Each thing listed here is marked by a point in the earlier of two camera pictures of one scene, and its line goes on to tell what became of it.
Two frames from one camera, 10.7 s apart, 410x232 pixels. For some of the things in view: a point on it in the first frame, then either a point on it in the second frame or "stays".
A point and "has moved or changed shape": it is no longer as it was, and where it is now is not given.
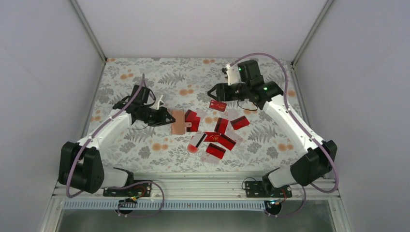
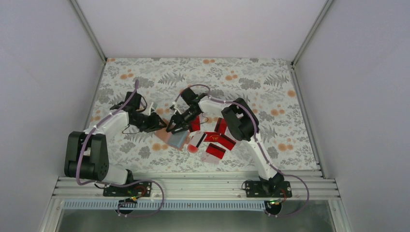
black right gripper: (221, 92) → (179, 120)
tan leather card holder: (178, 127) has moved or changed shape
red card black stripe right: (226, 142) stays
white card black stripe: (198, 138) stays
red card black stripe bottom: (215, 151) stays
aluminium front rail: (206, 189) stays
